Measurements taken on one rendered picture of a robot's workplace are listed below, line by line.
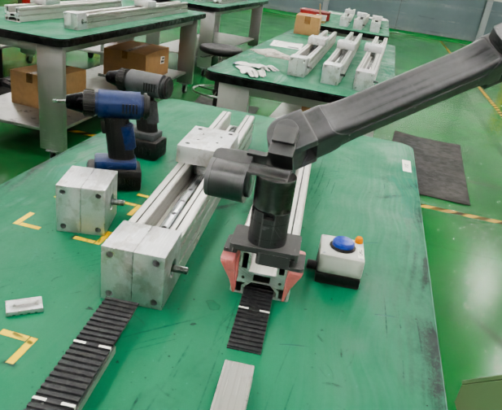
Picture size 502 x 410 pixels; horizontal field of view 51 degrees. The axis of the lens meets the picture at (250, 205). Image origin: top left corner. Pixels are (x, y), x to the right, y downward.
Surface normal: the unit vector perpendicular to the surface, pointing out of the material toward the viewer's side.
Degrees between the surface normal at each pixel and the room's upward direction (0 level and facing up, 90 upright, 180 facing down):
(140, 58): 88
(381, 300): 0
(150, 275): 90
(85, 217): 90
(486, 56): 56
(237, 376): 0
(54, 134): 90
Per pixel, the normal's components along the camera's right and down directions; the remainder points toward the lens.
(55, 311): 0.13, -0.90
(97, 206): 0.00, 0.42
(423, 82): -0.07, -0.32
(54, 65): -0.23, 0.38
